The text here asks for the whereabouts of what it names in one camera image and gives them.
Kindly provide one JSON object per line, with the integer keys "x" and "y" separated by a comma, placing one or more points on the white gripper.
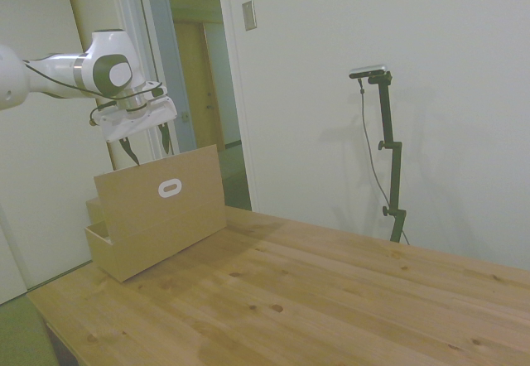
{"x": 136, "y": 119}

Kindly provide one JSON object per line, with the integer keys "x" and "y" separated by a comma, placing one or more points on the brown cardboard box with lid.
{"x": 165, "y": 217}

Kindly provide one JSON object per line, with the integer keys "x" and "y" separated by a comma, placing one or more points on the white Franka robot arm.
{"x": 105, "y": 70}

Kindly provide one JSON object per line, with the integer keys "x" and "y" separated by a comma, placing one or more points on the metal door latch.
{"x": 184, "y": 116}

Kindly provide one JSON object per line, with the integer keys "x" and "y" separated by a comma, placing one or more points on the wooden door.
{"x": 194, "y": 72}

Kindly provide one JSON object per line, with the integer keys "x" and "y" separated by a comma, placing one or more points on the grey-blue open door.
{"x": 165, "y": 30}

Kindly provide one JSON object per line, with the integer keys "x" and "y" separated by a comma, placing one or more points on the white door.
{"x": 37, "y": 175}

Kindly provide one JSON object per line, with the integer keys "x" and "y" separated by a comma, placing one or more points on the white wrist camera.
{"x": 154, "y": 90}

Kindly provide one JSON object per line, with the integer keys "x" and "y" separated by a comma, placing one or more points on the metal wall switch plate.
{"x": 249, "y": 15}

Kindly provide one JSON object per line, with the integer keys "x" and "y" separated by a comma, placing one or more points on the black camera stand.
{"x": 371, "y": 155}
{"x": 393, "y": 175}

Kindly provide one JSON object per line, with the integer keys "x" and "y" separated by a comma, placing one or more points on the grey exterior camera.
{"x": 368, "y": 70}

